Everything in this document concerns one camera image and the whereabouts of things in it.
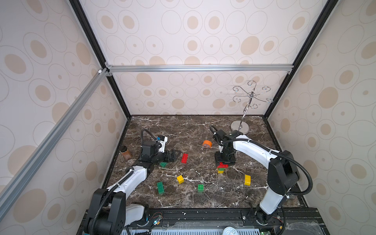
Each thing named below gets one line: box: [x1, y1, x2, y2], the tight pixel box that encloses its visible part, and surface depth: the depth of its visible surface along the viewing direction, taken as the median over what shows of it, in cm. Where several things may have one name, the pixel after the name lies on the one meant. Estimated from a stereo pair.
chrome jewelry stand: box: [230, 80, 274, 135], surface depth 94 cm
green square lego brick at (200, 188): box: [197, 184, 205, 193], surface depth 83 cm
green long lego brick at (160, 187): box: [156, 181, 165, 195], surface depth 85 cm
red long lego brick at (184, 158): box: [181, 153, 189, 165], surface depth 97 cm
